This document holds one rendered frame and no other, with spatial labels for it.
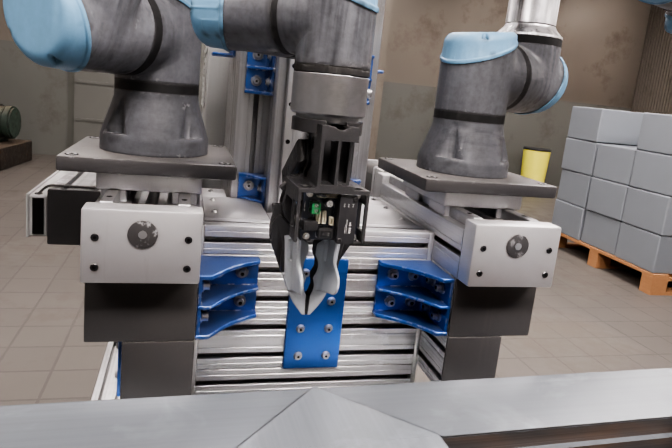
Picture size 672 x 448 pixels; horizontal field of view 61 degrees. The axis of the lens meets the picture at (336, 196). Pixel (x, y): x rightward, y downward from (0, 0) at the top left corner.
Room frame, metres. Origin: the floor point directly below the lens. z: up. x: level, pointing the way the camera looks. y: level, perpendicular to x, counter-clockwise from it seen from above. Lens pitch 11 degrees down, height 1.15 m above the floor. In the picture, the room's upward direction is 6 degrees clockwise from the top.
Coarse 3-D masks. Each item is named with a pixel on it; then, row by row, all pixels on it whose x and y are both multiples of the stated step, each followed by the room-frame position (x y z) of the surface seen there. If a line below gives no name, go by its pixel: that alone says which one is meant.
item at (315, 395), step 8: (312, 392) 0.50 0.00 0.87; (320, 392) 0.50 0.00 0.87; (328, 392) 0.50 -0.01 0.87; (296, 400) 0.48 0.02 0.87; (304, 400) 0.48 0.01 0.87; (312, 400) 0.49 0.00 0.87; (320, 400) 0.49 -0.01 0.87; (328, 400) 0.49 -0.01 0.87; (336, 400) 0.49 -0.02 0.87; (344, 400) 0.49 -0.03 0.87
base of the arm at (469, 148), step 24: (456, 120) 0.91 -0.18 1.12; (480, 120) 0.90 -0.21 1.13; (504, 120) 0.94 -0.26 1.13; (432, 144) 0.93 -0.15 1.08; (456, 144) 0.91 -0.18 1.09; (480, 144) 0.90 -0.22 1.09; (504, 144) 0.94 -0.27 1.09; (432, 168) 0.91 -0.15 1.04; (456, 168) 0.89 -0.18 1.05; (480, 168) 0.89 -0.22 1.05; (504, 168) 0.91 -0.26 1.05
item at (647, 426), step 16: (512, 432) 0.47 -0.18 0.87; (528, 432) 0.48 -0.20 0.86; (544, 432) 0.48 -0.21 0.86; (560, 432) 0.49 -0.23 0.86; (576, 432) 0.49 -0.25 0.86; (592, 432) 0.50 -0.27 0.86; (608, 432) 0.50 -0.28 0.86; (624, 432) 0.51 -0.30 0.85; (640, 432) 0.51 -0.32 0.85; (656, 432) 0.52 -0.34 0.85
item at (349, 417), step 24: (288, 408) 0.47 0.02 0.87; (312, 408) 0.47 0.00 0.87; (336, 408) 0.48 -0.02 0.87; (360, 408) 0.48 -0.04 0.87; (264, 432) 0.43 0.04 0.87; (288, 432) 0.43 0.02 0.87; (312, 432) 0.44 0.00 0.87; (336, 432) 0.44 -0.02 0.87; (360, 432) 0.44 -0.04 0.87; (384, 432) 0.45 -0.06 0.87; (408, 432) 0.45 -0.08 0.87; (432, 432) 0.45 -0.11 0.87
